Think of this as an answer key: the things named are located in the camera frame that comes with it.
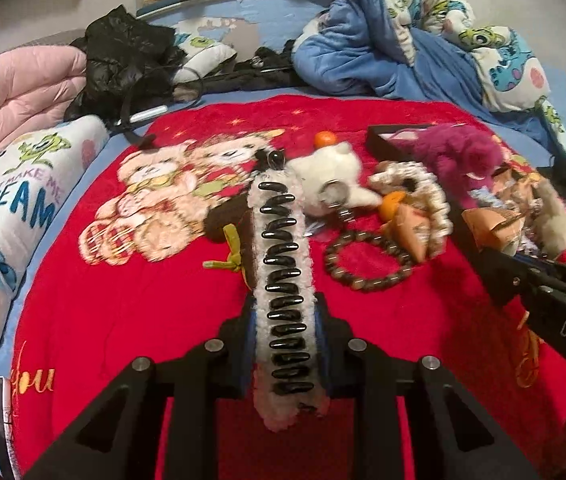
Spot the white scream print pillow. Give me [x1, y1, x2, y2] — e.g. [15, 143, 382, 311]
[0, 115, 109, 341]

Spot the small tangerine far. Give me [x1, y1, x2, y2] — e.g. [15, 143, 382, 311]
[313, 130, 338, 150]

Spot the tan triangular snack packet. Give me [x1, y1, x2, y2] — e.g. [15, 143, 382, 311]
[461, 207, 525, 256]

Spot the olive green ribbon bow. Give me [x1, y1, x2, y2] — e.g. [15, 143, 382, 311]
[203, 223, 251, 289]

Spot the black clothes pile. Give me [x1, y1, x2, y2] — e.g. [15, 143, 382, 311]
[173, 39, 305, 101]

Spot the black shallow cardboard box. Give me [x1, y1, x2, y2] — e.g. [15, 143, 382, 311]
[364, 124, 433, 162]

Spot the brown fluffy hair claw clip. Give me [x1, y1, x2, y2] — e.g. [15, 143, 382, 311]
[203, 148, 294, 290]

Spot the white monster print pillow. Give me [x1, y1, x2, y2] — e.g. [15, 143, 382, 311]
[171, 16, 237, 84]

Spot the blue monster print duvet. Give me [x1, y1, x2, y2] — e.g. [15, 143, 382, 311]
[292, 0, 566, 155]

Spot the pink quilted jacket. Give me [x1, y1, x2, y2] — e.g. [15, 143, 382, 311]
[0, 46, 86, 151]

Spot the orange triangular snack packet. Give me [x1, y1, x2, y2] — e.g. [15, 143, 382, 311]
[384, 204, 431, 263]

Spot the orange tangerine near scrunchie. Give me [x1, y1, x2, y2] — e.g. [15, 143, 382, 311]
[379, 191, 407, 222]

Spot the beige fluffy plush toy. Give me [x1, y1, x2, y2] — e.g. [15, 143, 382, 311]
[533, 179, 566, 260]

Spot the magenta plush bear toy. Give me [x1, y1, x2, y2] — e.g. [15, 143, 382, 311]
[412, 124, 504, 209]

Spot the cream crochet scrunchie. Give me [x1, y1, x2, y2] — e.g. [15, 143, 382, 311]
[368, 162, 452, 259]

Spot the red embroidered bear blanket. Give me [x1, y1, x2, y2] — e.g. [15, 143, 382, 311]
[12, 96, 566, 479]

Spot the black puffer jacket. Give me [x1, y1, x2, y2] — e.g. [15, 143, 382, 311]
[64, 6, 187, 124]

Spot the white plush keychain toy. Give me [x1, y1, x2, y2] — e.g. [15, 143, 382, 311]
[286, 142, 382, 218]

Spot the white blue crochet scrunchie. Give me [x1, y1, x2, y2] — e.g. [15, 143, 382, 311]
[469, 186, 504, 208]

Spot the brown bead bracelet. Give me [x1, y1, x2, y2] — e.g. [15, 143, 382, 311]
[323, 228, 415, 292]

